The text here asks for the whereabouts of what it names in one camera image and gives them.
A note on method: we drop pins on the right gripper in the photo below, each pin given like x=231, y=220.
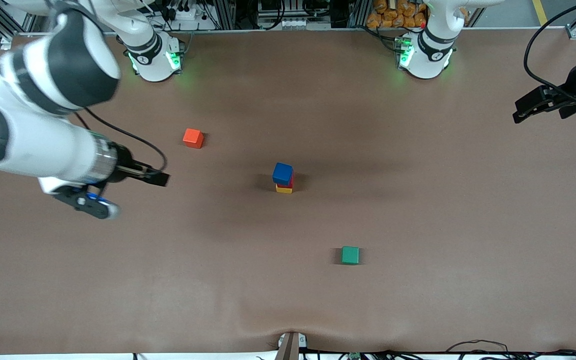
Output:
x=124, y=165

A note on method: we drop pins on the blue cube block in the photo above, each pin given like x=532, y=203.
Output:
x=283, y=173

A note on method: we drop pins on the red cube block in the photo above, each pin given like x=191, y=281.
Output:
x=293, y=183

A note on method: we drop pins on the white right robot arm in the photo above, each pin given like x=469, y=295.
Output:
x=28, y=140

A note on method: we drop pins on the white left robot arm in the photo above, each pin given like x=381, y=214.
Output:
x=428, y=55

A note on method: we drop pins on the orange cube block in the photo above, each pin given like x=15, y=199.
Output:
x=193, y=138

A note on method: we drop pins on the yellow cube block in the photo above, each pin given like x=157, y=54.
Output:
x=283, y=190

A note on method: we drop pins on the white power strip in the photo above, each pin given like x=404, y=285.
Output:
x=183, y=11

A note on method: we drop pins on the orange snack bag pile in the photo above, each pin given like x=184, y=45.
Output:
x=393, y=14

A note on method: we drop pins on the white terminal connector block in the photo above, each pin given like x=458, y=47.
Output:
x=303, y=23

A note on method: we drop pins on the green cube block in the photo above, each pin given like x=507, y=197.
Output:
x=350, y=255

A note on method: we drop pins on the small green circuit board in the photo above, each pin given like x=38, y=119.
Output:
x=354, y=356

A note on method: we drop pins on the white corner bracket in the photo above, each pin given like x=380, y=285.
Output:
x=6, y=43

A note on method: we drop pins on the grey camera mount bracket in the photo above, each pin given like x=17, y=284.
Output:
x=290, y=347

